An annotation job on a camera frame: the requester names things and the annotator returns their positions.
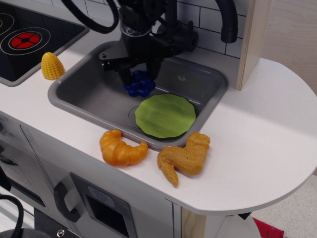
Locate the wooden kitchen side post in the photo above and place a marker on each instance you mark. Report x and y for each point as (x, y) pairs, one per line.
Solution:
(253, 40)

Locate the yellow toy corn piece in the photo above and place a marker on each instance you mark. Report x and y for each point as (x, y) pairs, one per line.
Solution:
(51, 66)

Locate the orange toy croissant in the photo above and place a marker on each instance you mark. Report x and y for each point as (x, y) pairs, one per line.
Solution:
(116, 152)

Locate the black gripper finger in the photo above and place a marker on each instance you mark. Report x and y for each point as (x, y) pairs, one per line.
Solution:
(125, 76)
(153, 66)

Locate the dark grey oven door handle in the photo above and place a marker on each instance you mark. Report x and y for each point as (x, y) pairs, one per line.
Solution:
(60, 193)

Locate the black toy stovetop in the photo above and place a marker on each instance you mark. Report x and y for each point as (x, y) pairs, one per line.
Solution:
(25, 36)

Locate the red cloth on floor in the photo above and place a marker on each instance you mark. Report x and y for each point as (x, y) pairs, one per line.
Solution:
(268, 231)

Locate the green toy plate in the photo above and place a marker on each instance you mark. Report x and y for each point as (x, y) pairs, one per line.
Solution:
(165, 116)

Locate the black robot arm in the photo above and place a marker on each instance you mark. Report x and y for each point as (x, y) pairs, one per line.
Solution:
(140, 13)

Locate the black toy faucet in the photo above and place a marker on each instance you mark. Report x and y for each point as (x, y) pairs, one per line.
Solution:
(218, 23)

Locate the blue toy blueberries cluster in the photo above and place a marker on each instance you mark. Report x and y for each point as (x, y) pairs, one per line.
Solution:
(142, 85)

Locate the toy fried chicken wing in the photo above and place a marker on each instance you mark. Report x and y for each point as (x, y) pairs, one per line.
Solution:
(189, 159)

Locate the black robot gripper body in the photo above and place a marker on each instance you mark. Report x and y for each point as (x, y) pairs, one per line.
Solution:
(135, 47)

